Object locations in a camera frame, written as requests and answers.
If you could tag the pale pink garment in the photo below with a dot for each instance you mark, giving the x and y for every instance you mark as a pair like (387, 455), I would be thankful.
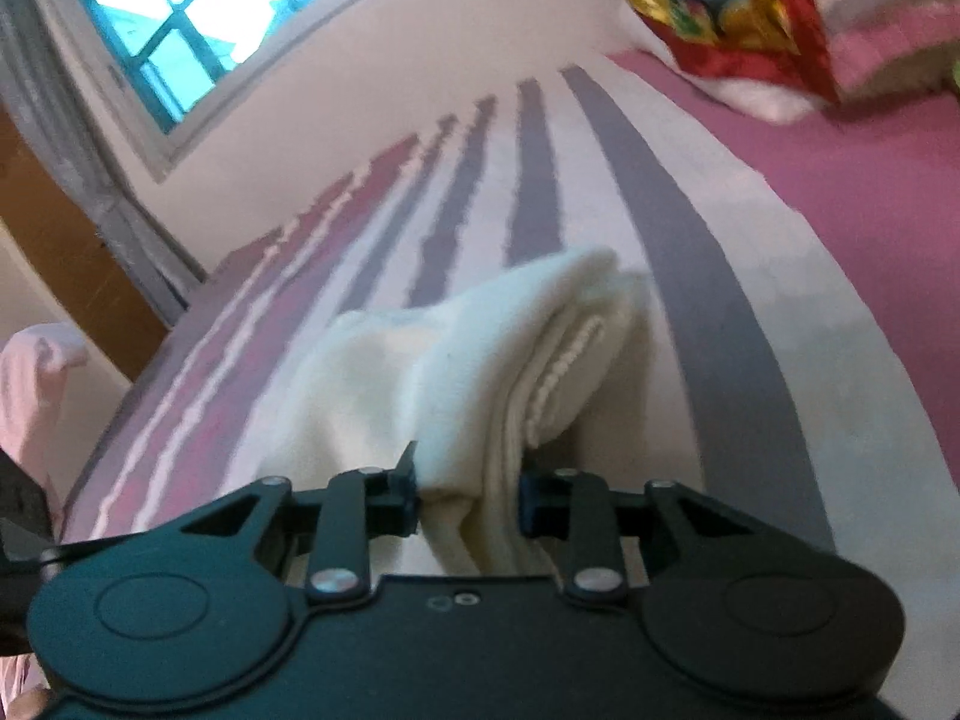
(34, 390)

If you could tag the colourful yellow red blanket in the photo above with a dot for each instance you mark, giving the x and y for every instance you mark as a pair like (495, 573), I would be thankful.
(720, 7)

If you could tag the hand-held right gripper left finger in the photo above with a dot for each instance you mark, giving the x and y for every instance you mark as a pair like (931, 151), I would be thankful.
(405, 499)

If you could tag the folded pink white blanket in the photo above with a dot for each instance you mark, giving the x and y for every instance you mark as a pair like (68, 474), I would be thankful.
(892, 22)

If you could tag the brown wooden door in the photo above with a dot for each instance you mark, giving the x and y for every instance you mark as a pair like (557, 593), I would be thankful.
(75, 277)

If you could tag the white ribbed sock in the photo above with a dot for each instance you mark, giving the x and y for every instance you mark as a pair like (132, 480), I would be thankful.
(450, 360)

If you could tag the striped bed sheet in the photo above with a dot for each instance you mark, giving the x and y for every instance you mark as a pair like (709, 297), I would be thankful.
(750, 277)

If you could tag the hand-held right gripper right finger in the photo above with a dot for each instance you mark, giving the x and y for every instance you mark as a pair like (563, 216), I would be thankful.
(531, 502)

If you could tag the grey curtain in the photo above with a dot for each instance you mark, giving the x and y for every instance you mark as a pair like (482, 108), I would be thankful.
(45, 127)

